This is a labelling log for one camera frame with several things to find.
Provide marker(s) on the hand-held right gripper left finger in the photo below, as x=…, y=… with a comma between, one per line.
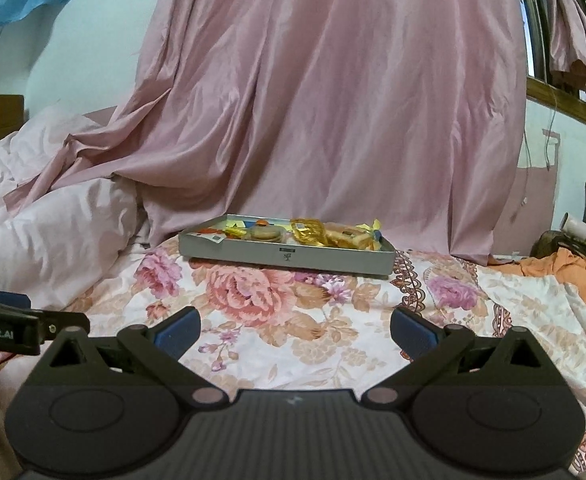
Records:
x=178, y=334

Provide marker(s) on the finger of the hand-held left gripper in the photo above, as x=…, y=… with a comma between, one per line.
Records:
x=63, y=321
x=3, y=298

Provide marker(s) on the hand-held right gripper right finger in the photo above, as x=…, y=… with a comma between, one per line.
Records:
x=413, y=336

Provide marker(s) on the orange-red snack packet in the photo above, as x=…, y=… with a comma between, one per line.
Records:
x=212, y=235

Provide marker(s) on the grey cardboard box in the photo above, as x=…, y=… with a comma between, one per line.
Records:
x=323, y=261

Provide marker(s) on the yellow snack packet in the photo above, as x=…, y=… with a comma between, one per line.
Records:
x=234, y=230

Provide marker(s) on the clear-wrapped yellow cake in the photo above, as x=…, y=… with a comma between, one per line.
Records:
x=345, y=238

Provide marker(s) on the round sandwich cake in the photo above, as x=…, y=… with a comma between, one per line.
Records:
x=263, y=233

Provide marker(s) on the white duvet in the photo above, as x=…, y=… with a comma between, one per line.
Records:
x=48, y=240

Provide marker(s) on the yellow and blue lining paper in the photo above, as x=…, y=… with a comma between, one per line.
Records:
x=370, y=227

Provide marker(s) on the dark brown bag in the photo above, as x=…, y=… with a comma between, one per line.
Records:
x=548, y=247

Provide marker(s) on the orange cloth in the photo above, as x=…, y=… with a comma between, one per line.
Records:
x=573, y=275

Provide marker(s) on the pink satin curtain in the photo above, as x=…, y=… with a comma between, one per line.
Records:
x=323, y=110

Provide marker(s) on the wooden window frame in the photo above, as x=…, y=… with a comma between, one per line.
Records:
x=563, y=95

